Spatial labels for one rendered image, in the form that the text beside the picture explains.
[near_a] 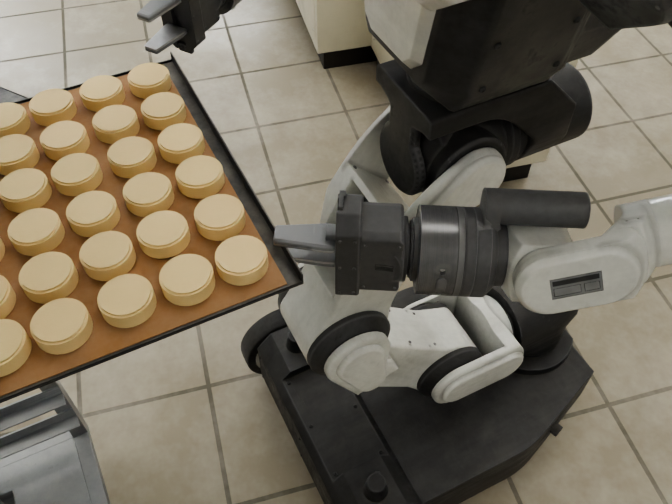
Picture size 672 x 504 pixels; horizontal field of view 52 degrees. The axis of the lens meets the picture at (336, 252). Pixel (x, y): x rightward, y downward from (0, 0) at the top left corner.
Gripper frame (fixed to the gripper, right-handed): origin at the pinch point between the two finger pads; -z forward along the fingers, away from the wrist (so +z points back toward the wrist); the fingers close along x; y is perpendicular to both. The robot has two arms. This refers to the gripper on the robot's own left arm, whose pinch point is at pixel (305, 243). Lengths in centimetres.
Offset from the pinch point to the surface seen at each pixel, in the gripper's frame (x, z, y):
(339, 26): -78, -6, -160
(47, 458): -81, -55, -8
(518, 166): -90, 51, -109
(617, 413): -96, 67, -33
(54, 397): -64, -50, -13
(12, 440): -72, -59, -8
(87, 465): -81, -47, -7
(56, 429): -73, -52, -11
